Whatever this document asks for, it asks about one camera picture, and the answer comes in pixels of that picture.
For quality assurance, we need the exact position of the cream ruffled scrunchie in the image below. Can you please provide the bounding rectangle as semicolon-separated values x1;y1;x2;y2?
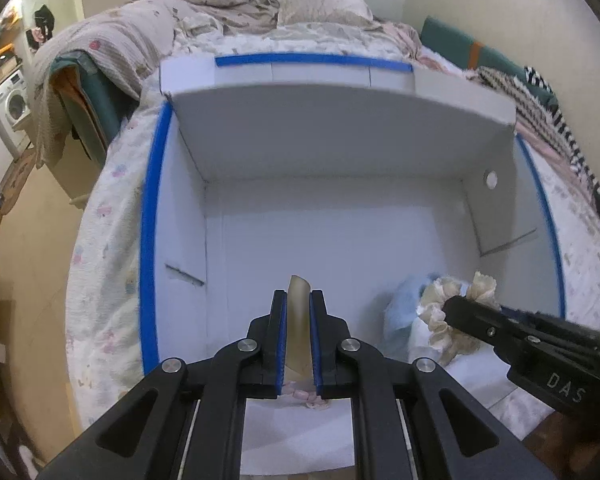
416;271;501;366

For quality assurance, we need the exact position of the beige soft piece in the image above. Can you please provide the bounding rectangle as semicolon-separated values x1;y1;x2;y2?
285;275;313;382

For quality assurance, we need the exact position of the white patterned fleece blanket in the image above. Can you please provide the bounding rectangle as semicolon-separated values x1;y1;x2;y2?
66;20;600;427

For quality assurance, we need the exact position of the light blue fluffy sock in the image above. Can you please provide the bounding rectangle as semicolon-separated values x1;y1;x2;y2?
381;274;444;361

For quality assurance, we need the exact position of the black white striped cloth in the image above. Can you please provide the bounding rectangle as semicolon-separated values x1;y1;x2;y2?
524;66;600;217

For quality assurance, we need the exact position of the brown knitted blanket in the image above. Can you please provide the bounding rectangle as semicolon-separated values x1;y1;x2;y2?
475;66;572;162

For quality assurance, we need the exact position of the white box blue tape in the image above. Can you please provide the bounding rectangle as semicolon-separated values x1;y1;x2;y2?
140;53;565;477

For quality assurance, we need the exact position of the teal headboard cushion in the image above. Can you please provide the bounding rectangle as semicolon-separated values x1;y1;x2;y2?
419;16;558;108

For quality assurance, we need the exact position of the white washing machine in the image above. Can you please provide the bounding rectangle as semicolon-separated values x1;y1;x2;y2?
0;68;30;131

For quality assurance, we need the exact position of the beige crumpled duvet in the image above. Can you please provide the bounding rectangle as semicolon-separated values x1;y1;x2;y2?
28;0;279;167

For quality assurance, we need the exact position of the beige pillow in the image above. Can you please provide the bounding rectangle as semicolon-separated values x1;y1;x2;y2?
277;0;374;26

